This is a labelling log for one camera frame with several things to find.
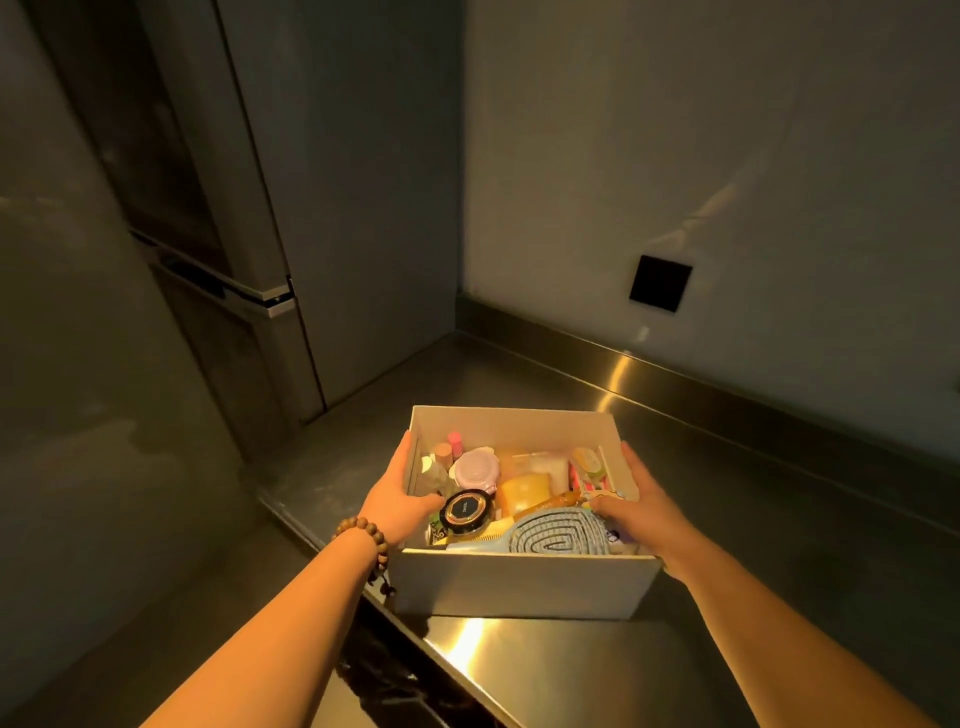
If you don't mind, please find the person's right hand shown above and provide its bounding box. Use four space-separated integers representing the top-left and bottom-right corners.
588 441 704 580

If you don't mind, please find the person's left hand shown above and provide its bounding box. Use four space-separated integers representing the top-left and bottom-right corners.
358 431 447 548

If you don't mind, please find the white storage box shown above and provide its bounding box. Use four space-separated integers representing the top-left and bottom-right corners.
389 405 664 621

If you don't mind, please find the person's right forearm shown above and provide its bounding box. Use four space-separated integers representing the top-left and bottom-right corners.
660 541 940 728

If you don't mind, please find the person's left forearm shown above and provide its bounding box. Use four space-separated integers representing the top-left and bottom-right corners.
141 525 381 728

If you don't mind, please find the small clear bottle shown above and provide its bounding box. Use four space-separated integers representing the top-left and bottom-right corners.
414 454 453 498

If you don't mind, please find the black round compact case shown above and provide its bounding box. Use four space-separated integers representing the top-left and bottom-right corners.
438 489 498 536

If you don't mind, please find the amber slim bottle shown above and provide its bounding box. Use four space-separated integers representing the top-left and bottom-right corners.
513 490 588 524

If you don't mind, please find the yellow comb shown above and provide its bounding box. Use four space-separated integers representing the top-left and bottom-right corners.
432 523 514 550

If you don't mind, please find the light blue hairbrush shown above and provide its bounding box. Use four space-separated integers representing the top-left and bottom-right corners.
448 507 618 557

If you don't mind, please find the pink round case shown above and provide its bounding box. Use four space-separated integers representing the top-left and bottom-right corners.
450 447 502 495

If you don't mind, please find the clear plastic packet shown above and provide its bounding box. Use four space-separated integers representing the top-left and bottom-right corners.
501 449 572 490

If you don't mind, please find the yellow soap block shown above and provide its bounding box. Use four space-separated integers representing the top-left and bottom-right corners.
496 473 561 520

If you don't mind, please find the grey steel refrigerator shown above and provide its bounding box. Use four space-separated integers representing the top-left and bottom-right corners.
22 0 467 460

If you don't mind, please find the brown wooden bead bracelet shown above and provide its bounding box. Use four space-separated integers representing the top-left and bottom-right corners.
331 516 397 598

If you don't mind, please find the black square wall socket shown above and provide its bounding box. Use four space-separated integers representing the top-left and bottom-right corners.
628 254 694 315

